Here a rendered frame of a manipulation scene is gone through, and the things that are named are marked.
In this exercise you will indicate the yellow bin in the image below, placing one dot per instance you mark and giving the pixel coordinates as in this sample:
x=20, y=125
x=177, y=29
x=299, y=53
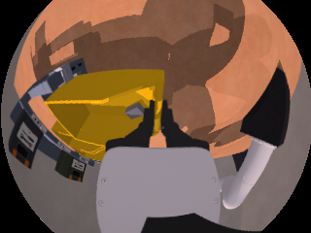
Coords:
x=97, y=123
x=71, y=141
x=97, y=155

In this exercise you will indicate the dark olive case with orange latches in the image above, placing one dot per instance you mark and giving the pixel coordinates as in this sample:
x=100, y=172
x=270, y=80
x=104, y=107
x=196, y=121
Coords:
x=70, y=167

